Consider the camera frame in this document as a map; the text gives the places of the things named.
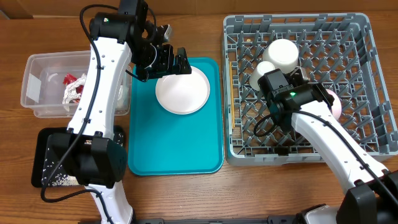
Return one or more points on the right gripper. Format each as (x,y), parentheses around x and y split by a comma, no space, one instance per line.
(328,99)

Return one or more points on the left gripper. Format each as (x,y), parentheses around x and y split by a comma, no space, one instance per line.
(166,65)

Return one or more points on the white paper cup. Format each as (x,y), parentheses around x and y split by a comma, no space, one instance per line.
(260,70)

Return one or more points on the white bowl with food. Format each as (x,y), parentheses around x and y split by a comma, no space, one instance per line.
(283,54)

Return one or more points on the pink bowl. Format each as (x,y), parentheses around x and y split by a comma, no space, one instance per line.
(336,108)

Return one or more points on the foil paper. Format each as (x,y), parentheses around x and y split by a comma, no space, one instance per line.
(71,98)

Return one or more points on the red snack wrapper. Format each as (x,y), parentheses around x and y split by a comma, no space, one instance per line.
(74,85)

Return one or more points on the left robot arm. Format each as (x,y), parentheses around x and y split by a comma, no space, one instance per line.
(110,56)

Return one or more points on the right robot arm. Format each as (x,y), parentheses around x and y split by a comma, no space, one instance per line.
(370,188)

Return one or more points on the grey dishwasher rack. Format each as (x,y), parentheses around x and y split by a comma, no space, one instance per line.
(338,51)

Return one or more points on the pink plate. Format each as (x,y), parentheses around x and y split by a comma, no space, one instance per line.
(183,94)

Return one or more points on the wooden chopstick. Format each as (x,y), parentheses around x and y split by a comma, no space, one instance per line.
(232,96)

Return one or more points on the teal plastic tray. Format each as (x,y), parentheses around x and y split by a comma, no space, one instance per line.
(163,143)

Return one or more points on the clear plastic bin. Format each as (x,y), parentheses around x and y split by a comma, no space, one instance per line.
(42,86)

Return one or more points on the black plastic tray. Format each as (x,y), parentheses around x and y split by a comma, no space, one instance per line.
(43,163)

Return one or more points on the spilled rice and nuts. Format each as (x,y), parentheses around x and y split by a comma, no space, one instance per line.
(93,160)

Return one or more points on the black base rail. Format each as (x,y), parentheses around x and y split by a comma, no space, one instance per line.
(273,219)

